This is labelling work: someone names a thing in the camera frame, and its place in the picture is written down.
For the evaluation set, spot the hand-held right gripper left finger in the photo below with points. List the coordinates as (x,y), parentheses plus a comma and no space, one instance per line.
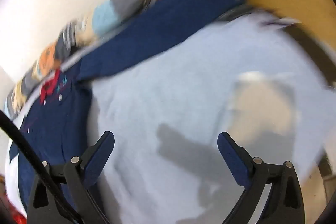
(98,159)

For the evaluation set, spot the navy blue jacket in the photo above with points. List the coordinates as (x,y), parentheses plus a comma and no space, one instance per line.
(157,29)

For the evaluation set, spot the rolled patchwork quilt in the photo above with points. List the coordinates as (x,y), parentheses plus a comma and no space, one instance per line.
(105,16)

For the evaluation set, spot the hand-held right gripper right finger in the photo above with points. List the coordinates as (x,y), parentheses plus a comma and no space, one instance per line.
(233,161)

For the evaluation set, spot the light blue cloud bed sheet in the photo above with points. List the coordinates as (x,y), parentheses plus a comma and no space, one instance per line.
(170,95)

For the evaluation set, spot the red plastic container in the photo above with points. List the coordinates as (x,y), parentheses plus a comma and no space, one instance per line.
(20,218)

